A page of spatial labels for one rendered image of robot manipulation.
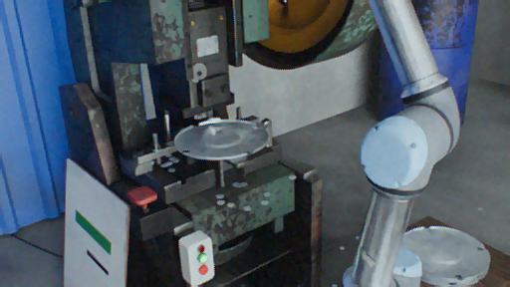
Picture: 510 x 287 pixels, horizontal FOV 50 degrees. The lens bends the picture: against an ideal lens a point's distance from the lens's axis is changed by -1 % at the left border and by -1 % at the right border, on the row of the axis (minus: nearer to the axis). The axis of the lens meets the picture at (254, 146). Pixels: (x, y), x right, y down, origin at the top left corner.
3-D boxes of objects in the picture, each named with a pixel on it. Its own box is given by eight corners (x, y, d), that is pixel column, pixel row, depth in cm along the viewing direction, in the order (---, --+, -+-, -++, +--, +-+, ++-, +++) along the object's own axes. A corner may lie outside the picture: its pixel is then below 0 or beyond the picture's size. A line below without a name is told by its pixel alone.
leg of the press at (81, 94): (218, 397, 176) (194, 142, 139) (187, 416, 170) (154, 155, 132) (100, 264, 243) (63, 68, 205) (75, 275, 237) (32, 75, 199)
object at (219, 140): (232, 115, 188) (232, 113, 187) (288, 141, 167) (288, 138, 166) (156, 139, 172) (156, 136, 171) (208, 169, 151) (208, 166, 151)
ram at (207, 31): (239, 100, 169) (235, 2, 156) (198, 112, 161) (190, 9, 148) (208, 87, 181) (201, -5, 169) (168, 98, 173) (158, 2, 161)
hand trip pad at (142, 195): (161, 218, 147) (158, 193, 144) (141, 226, 143) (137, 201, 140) (148, 208, 152) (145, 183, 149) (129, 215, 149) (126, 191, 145)
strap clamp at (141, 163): (183, 159, 175) (180, 130, 170) (135, 175, 166) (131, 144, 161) (173, 153, 179) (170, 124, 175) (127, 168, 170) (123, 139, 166)
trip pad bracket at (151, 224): (178, 262, 156) (171, 202, 148) (148, 276, 151) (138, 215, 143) (167, 253, 160) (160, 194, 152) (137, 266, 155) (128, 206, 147)
